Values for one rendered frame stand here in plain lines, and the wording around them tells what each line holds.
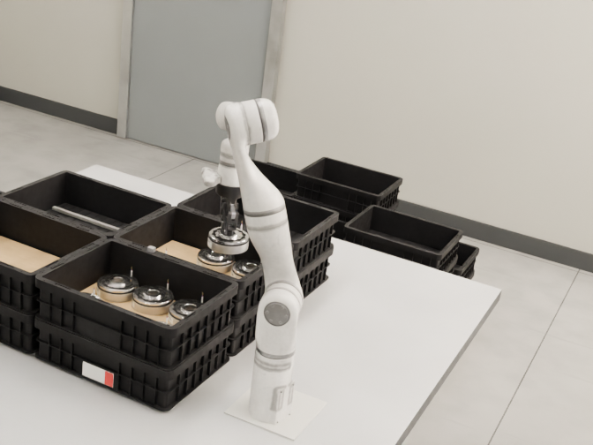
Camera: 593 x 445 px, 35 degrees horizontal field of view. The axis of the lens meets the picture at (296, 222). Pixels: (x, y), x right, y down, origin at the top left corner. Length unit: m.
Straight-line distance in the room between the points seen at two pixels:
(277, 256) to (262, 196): 0.16
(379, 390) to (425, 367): 0.19
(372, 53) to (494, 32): 0.69
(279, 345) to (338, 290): 0.77
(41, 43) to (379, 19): 2.39
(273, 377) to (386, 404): 0.35
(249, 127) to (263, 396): 0.63
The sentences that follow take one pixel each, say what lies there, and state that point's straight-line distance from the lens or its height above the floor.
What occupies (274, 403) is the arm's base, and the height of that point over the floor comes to 0.76.
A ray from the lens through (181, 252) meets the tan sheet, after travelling 2.66.
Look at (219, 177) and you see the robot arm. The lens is 2.31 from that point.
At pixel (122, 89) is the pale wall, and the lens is 6.04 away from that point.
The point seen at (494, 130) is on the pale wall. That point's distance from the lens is 5.08.
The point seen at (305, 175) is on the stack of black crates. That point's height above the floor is 0.59.
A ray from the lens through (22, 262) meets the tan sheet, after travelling 2.57.
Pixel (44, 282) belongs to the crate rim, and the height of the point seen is 0.93.
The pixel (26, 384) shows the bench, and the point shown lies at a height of 0.70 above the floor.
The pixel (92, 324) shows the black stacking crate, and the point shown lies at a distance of 2.22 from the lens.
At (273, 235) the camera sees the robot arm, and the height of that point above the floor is 1.17.
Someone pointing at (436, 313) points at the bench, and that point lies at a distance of 2.81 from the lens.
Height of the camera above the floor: 1.98
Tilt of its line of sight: 23 degrees down
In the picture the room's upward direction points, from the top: 8 degrees clockwise
